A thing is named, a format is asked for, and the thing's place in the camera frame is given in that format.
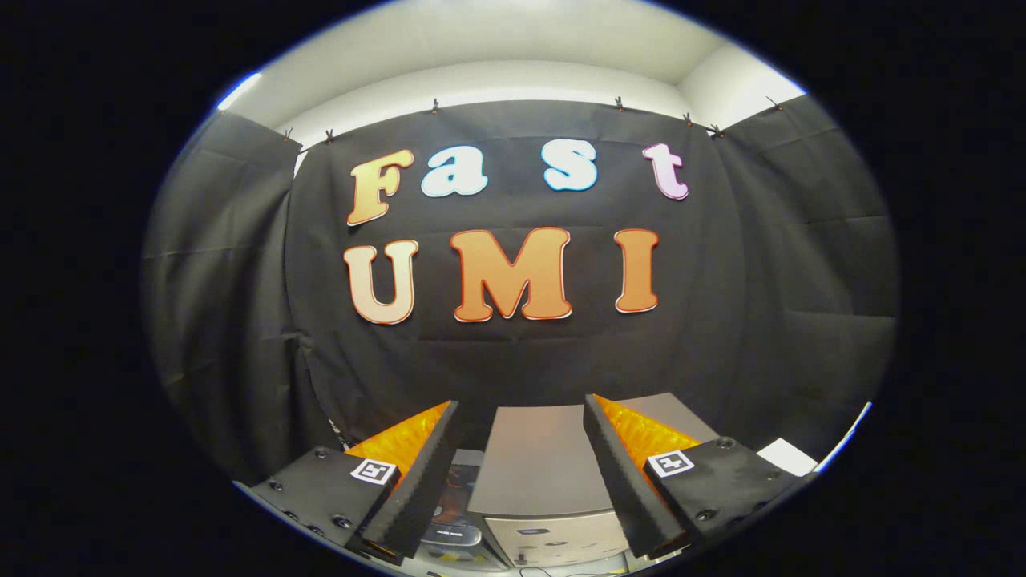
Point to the black backdrop cloth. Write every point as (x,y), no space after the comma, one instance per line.
(513,361)

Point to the glass washing machine lid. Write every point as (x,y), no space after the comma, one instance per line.
(458,497)

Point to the dark washing machine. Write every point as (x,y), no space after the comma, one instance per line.
(449,537)

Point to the white panel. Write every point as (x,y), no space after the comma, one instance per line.
(789,457)

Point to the row of black cloth clips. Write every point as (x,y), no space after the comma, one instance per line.
(435,106)

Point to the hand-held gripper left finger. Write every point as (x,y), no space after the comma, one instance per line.
(421,489)

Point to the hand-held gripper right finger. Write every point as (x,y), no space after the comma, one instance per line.
(629,489)

